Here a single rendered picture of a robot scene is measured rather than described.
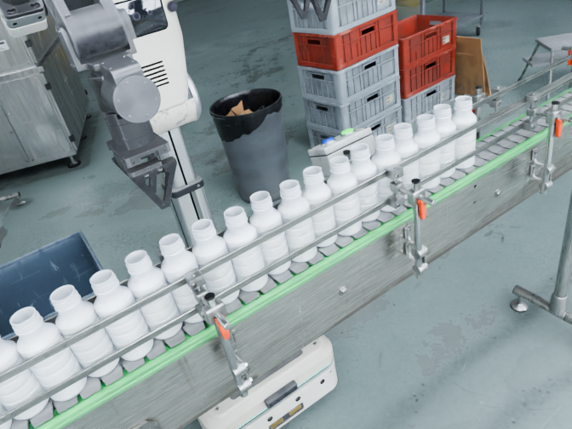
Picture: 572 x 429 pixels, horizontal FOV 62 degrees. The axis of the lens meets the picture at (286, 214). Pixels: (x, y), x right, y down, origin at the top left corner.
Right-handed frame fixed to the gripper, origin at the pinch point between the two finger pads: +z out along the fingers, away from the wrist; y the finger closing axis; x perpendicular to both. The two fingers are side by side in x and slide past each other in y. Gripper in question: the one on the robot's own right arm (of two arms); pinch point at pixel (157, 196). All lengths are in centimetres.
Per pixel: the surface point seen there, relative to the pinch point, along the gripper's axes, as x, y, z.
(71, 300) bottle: -17.4, 0.3, 9.7
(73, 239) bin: -13, -61, 31
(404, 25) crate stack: 279, -227, 59
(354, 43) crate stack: 185, -177, 43
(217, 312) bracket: 0.2, 10.4, 17.5
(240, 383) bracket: 0.0, 9.6, 35.1
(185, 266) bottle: 0.0, 1.5, 13.1
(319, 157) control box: 41.3, -16.8, 15.9
